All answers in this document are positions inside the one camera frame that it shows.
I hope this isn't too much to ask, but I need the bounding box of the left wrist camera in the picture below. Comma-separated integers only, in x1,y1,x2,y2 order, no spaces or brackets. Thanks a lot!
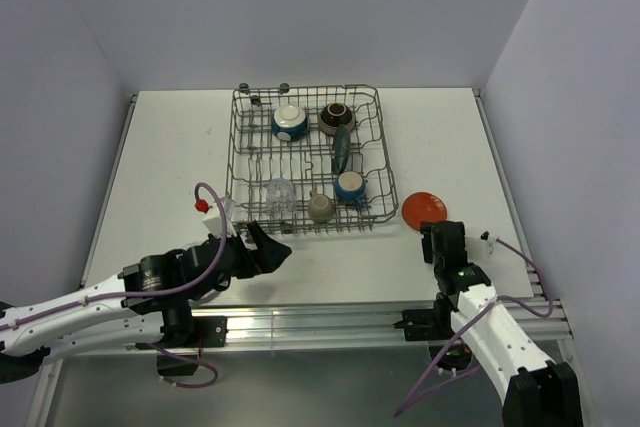
194,197,237,238

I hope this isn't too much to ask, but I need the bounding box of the red orange plate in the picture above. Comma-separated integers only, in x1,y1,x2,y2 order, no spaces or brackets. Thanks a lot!
401,192,448,231

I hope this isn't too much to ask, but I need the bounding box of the small beige mug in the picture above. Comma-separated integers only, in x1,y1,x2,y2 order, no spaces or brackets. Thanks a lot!
307,190,334,223

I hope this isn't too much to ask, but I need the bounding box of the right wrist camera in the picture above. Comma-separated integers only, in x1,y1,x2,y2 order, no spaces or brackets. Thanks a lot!
465,231,496,258

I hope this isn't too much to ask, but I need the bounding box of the dark blue ribbed mug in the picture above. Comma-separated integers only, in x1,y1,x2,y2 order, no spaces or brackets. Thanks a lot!
334,171,366,209

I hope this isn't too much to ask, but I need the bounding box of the aluminium rail frame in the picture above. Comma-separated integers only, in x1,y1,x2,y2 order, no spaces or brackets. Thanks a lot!
47,89,574,351

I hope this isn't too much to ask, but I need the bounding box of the teal ceramic saucer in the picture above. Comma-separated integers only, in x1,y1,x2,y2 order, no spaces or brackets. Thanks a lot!
330,125,351,175

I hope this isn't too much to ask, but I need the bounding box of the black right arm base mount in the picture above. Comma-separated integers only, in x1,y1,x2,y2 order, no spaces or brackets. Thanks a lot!
393,308,472,372

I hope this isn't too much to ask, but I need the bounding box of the brown ribbed bowl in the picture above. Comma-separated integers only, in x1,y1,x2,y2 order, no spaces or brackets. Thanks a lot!
318,102,356,136

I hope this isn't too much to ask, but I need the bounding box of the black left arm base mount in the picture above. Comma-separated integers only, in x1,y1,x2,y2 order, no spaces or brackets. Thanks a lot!
156,316,228,378

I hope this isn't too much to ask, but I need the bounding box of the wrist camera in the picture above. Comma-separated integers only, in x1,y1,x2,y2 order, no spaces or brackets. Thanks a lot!
194,197,237,238
465,231,496,258

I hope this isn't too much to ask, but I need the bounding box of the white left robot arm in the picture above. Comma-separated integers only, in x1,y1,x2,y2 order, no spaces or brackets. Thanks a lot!
1,222,292,383

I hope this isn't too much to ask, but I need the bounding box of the grey wire dish rack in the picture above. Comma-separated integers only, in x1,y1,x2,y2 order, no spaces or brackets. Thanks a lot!
225,83,399,234

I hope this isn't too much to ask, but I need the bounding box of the clear drinking glass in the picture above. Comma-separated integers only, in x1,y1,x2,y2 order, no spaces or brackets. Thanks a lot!
266,178,296,217

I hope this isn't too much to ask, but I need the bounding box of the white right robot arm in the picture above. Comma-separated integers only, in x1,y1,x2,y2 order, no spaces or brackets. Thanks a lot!
421,221,584,426

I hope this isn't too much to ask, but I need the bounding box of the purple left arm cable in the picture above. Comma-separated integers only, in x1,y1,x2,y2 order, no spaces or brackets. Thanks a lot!
0,181,236,391

